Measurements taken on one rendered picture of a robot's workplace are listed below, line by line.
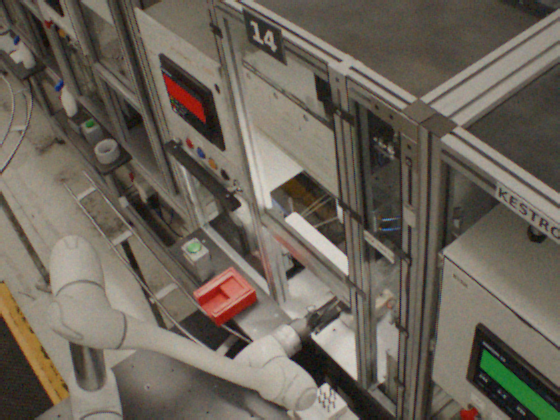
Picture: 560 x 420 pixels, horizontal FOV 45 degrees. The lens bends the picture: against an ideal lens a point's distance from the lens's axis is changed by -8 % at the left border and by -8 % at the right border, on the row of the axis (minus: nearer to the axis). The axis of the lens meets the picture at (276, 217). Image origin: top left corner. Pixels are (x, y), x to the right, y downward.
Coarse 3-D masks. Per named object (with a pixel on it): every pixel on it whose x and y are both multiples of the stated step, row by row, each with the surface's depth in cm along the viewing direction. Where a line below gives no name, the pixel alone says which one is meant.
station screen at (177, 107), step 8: (168, 72) 181; (176, 80) 179; (184, 88) 178; (168, 96) 192; (192, 96) 176; (176, 104) 190; (200, 104) 174; (176, 112) 193; (184, 112) 188; (192, 112) 183; (192, 120) 186; (200, 120) 181; (200, 128) 184; (208, 128) 180; (208, 136) 183
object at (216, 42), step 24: (216, 24) 149; (216, 48) 156; (336, 96) 125; (336, 120) 130; (240, 144) 177; (264, 240) 202; (264, 264) 215; (360, 264) 157; (288, 288) 223; (360, 288) 164; (360, 312) 172; (360, 336) 181
